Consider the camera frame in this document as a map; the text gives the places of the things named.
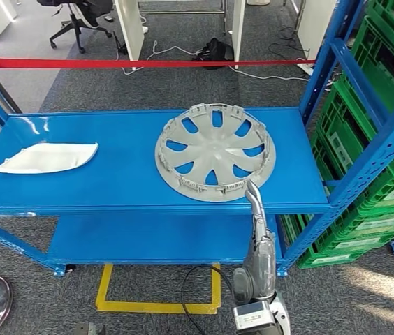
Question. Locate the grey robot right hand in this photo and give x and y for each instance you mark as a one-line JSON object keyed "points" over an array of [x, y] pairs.
{"points": [[261, 268]]}

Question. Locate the grey wheel hubcap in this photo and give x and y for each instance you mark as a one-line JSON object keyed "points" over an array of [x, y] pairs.
{"points": [[214, 152]]}

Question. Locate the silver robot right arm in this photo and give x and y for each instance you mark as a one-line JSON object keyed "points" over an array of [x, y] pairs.
{"points": [[283, 319]]}

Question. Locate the white car trim part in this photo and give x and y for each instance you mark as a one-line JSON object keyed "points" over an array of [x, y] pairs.
{"points": [[46, 159]]}

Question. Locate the yellow floor tape square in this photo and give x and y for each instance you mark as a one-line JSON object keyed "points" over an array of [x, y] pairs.
{"points": [[154, 307]]}

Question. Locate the white power strip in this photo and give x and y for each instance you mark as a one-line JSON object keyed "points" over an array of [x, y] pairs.
{"points": [[305, 69]]}

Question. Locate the black bag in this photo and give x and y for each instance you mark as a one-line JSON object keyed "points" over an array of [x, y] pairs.
{"points": [[214, 51]]}

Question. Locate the grey robot foot plate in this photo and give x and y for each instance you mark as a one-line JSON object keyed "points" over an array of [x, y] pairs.
{"points": [[90, 329]]}

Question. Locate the white desk panel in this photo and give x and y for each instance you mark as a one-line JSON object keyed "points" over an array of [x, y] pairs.
{"points": [[317, 25], [238, 27], [130, 27]]}

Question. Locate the red barrier belt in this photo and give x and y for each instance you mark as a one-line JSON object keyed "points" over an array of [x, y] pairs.
{"points": [[148, 63]]}

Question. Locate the black office chair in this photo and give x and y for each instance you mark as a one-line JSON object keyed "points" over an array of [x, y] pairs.
{"points": [[74, 25]]}

